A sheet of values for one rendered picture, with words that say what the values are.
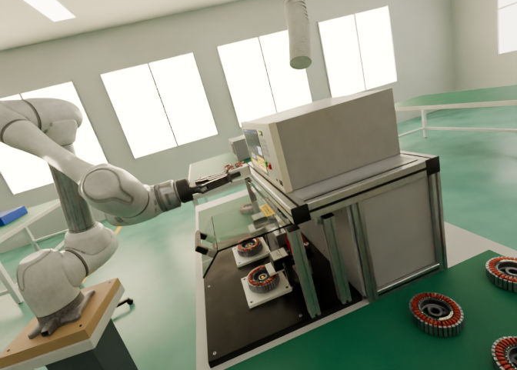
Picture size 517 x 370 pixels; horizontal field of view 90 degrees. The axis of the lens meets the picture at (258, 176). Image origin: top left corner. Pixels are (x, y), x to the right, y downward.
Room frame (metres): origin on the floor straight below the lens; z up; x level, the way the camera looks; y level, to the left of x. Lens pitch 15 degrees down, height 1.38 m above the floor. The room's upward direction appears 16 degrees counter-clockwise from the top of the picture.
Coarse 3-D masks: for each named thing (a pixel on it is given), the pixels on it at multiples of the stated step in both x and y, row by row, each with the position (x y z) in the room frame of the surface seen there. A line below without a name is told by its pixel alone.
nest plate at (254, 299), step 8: (280, 272) 0.81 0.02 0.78; (280, 280) 0.77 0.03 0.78; (248, 288) 0.77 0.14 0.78; (280, 288) 0.73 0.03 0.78; (288, 288) 0.72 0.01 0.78; (248, 296) 0.73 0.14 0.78; (256, 296) 0.72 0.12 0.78; (264, 296) 0.71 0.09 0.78; (272, 296) 0.70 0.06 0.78; (248, 304) 0.70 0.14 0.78; (256, 304) 0.69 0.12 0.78
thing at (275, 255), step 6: (270, 252) 0.81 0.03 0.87; (276, 252) 0.80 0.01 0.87; (282, 252) 0.79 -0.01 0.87; (288, 252) 0.82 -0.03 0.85; (306, 252) 0.79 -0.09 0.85; (312, 252) 0.78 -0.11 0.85; (270, 258) 0.79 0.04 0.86; (276, 258) 0.76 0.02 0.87; (282, 258) 0.76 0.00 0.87; (288, 258) 0.76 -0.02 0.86; (270, 264) 0.80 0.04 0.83; (276, 264) 0.75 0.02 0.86; (282, 264) 0.76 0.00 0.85; (288, 264) 0.76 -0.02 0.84; (294, 264) 0.76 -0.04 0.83; (270, 270) 0.77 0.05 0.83; (276, 270) 0.75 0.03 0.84; (282, 270) 0.76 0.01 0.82
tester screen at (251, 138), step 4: (248, 132) 1.00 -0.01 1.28; (252, 132) 0.93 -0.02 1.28; (256, 132) 0.87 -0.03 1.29; (248, 136) 1.03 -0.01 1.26; (252, 136) 0.95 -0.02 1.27; (256, 136) 0.88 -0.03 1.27; (248, 140) 1.05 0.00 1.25; (252, 140) 0.97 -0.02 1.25; (256, 140) 0.90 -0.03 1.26; (248, 144) 1.07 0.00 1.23; (252, 144) 0.99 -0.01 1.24; (256, 144) 0.92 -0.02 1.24; (252, 148) 1.02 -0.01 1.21; (252, 152) 1.04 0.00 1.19; (256, 152) 0.96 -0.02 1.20; (256, 156) 0.98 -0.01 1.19; (260, 156) 0.91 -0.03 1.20; (256, 160) 1.00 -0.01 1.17; (256, 164) 1.03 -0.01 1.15
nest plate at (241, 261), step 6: (264, 246) 1.01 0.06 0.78; (234, 252) 1.03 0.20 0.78; (258, 252) 0.98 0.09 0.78; (264, 252) 0.97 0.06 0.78; (240, 258) 0.97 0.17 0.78; (246, 258) 0.96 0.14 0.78; (252, 258) 0.94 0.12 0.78; (258, 258) 0.94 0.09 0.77; (240, 264) 0.93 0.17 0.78; (246, 264) 0.94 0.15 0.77
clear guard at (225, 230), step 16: (240, 208) 0.80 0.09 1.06; (256, 208) 0.77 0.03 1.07; (272, 208) 0.73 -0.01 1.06; (208, 224) 0.79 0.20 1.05; (224, 224) 0.72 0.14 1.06; (240, 224) 0.69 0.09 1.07; (256, 224) 0.66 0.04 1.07; (272, 224) 0.63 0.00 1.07; (288, 224) 0.61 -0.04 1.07; (208, 240) 0.69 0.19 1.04; (224, 240) 0.62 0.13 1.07; (240, 240) 0.59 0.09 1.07; (208, 256) 0.61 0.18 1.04
